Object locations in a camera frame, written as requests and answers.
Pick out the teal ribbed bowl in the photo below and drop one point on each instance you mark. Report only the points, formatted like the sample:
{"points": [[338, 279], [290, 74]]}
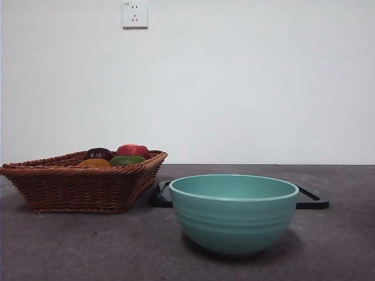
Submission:
{"points": [[234, 225]]}

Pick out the brown wicker basket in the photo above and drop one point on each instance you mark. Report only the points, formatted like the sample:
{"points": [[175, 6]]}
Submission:
{"points": [[76, 190]]}

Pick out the green fruit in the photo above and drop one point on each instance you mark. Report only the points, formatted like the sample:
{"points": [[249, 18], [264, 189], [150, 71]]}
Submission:
{"points": [[127, 161]]}

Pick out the white wall socket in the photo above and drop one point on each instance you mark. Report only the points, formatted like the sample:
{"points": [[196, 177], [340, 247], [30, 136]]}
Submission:
{"points": [[135, 16]]}

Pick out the yellow-brown kiwifruit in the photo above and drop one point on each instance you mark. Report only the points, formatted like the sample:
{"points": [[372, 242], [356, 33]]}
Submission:
{"points": [[93, 163]]}

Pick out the dark purple round fruit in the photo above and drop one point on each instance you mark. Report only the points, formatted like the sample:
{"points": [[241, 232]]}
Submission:
{"points": [[98, 152]]}

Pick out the dark rectangular tray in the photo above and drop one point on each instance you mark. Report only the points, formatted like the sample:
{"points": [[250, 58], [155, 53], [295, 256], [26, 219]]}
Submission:
{"points": [[312, 202]]}

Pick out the red round fruit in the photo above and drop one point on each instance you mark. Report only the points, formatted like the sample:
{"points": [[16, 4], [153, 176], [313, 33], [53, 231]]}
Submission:
{"points": [[132, 150]]}

